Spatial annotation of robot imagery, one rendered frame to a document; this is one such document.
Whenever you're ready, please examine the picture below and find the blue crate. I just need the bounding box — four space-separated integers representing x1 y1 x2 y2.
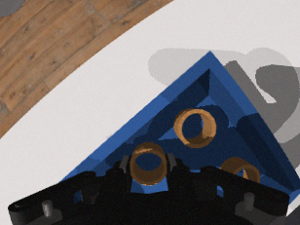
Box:
60 51 300 205

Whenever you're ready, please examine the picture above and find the bronze bushing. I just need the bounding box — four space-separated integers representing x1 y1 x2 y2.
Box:
220 157 260 183
173 108 216 148
130 142 167 186

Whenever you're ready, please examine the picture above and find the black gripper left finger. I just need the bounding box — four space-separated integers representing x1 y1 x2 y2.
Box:
8 155 132 225

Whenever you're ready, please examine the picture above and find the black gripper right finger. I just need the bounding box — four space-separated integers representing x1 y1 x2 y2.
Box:
165 154 289 225

